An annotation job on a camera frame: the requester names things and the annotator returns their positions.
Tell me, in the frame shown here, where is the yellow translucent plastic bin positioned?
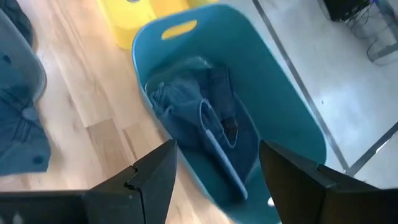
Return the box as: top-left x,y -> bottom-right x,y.
96,0 -> 220,50

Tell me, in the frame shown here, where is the black floor tape line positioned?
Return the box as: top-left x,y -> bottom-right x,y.
344,123 -> 398,177
251,0 -> 351,174

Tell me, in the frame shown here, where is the dark grey baseball cap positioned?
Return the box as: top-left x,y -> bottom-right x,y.
0,9 -> 52,177

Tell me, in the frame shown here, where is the blue plastic bin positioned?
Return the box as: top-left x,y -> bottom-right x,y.
131,3 -> 327,224

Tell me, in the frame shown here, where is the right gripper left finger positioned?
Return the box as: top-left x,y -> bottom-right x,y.
0,139 -> 178,224

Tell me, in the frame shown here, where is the dark floor equipment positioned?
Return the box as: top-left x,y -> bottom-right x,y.
317,0 -> 398,67

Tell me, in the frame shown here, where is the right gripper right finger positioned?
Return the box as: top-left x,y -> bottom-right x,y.
259,139 -> 398,224

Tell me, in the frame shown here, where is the denim blue hat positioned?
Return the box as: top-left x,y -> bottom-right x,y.
145,57 -> 261,202

